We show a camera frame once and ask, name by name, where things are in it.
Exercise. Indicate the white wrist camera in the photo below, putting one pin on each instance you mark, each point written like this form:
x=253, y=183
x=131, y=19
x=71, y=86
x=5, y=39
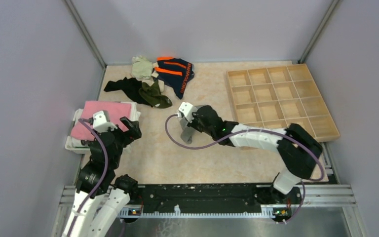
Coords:
x=186, y=111
x=102, y=123

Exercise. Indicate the pink folded cloth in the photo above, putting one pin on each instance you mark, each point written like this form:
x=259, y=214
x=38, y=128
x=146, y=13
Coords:
x=116, y=110

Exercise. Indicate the white perforated plastic basket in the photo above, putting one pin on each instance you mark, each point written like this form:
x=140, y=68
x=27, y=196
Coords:
x=75, y=147

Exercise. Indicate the aluminium frame rail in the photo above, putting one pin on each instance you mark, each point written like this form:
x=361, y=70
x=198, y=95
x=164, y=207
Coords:
x=313, y=196

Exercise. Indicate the light green underwear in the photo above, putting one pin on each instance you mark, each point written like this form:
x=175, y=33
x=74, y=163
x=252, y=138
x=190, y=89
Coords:
x=142, y=68

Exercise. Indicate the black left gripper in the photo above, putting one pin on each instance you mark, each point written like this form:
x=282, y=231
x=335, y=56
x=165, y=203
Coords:
x=133, y=132

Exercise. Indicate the navy orange underwear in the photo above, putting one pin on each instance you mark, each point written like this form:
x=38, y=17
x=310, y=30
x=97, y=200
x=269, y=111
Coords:
x=175, y=73

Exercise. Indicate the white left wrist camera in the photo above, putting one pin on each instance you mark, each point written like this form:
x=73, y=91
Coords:
x=102, y=123

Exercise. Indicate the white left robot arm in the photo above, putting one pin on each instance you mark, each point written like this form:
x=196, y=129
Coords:
x=99, y=194

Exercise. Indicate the wooden compartment tray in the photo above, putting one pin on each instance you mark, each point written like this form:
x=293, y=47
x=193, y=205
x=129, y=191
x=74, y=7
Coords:
x=275, y=97

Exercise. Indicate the grey underwear white waistband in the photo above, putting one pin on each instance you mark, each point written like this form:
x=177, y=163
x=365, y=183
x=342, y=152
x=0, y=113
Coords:
x=187, y=132

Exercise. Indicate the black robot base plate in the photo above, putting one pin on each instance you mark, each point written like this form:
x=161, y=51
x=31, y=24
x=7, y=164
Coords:
x=238, y=198

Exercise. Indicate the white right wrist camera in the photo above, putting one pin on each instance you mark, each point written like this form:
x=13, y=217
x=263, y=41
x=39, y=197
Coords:
x=186, y=111

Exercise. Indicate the dark green underwear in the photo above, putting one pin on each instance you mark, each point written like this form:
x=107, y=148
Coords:
x=154, y=97

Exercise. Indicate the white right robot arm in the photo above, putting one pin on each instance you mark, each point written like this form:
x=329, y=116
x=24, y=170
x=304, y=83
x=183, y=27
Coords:
x=299, y=151

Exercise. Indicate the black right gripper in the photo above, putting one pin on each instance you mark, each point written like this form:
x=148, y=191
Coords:
x=192, y=124

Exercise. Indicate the black underwear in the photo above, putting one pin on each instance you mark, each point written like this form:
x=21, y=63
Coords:
x=131, y=88

